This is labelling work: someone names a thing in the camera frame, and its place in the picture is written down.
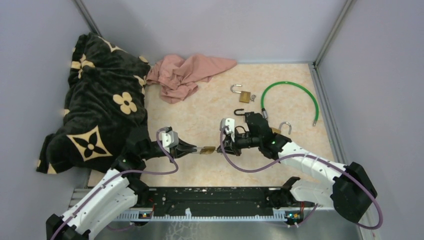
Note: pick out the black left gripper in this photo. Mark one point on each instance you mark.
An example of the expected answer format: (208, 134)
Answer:
(180, 150)

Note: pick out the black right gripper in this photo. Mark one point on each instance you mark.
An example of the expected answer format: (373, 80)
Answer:
(230, 145)

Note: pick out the long-shackle brass padlock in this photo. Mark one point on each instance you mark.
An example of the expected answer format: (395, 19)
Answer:
(205, 150)

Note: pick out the large brass padlock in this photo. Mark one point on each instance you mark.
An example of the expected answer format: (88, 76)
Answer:
(281, 127)

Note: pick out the black padlock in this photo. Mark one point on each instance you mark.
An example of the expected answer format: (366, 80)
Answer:
(239, 112)

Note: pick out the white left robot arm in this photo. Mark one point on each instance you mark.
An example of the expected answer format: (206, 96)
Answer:
(121, 187)

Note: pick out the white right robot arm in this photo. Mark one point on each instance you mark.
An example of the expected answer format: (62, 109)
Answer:
(345, 188)

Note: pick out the small brass padlock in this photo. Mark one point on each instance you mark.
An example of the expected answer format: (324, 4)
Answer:
(244, 96)

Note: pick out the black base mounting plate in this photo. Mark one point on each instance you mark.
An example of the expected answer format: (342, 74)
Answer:
(221, 204)

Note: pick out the pink crumpled cloth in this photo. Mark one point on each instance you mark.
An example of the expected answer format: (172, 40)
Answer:
(178, 77)

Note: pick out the black floral plush blanket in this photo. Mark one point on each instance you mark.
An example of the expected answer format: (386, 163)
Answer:
(104, 102)

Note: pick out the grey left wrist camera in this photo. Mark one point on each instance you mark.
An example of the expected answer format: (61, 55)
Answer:
(170, 139)

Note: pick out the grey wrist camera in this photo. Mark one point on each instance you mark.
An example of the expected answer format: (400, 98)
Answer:
(170, 139)
(228, 125)

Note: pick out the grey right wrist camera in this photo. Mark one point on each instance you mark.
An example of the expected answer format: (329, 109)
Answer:
(228, 125)

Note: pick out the green cable lock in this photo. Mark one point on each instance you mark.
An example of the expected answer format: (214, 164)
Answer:
(314, 100)

